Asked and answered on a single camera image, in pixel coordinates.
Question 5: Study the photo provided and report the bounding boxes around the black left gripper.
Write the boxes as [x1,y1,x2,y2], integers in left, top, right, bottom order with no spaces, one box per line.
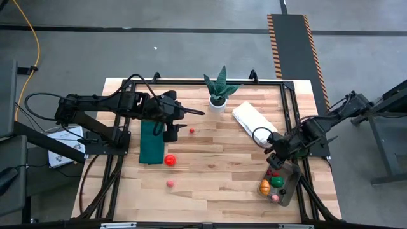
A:
[147,90,206,131]

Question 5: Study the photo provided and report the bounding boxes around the orange toy bell pepper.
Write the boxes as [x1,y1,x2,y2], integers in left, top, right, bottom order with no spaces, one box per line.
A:
[259,179,271,196]

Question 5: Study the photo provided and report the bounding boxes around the translucent grey tupperware container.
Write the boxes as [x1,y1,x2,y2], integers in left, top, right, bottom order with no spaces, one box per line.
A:
[257,158,302,207]

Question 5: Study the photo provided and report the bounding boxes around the white round plant pot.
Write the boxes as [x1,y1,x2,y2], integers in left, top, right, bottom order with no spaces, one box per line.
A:
[209,95,228,114]

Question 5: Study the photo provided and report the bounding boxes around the white folded cloth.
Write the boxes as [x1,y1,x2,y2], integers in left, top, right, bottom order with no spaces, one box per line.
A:
[231,101,278,146]

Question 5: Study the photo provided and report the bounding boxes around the dark green folded cloth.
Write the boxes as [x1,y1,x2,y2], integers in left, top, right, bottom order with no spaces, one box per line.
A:
[138,120,166,165]

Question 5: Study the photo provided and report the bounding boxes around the green snake plant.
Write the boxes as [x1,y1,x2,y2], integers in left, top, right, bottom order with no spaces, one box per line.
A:
[203,65,244,103]

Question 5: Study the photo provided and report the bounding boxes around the black mat with striped edges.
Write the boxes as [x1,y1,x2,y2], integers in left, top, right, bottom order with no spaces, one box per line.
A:
[266,13,331,111]

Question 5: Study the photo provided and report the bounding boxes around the dark metal cart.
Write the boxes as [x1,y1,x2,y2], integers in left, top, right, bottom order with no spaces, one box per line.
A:
[350,79,407,185]

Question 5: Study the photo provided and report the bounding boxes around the white printed box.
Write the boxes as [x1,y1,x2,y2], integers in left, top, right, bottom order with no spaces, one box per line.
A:
[47,126,86,169]

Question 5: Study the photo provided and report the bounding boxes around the black diagonal strut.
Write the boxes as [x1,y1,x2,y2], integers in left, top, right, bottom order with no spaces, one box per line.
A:
[12,120,86,165]

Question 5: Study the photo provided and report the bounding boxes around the grey side desk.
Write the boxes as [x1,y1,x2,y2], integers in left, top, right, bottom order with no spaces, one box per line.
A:
[0,60,29,223]

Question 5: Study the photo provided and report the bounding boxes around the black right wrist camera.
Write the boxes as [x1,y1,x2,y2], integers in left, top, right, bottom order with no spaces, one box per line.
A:
[266,152,286,170]

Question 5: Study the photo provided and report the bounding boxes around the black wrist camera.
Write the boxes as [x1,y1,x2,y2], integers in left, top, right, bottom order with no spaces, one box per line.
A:
[266,152,286,170]
[162,122,179,144]

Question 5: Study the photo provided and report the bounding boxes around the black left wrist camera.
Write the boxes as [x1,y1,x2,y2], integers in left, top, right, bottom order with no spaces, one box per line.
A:
[162,122,179,144]

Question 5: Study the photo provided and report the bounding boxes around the yellow cable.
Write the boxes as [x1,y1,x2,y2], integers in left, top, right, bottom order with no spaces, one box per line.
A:
[11,0,41,122]

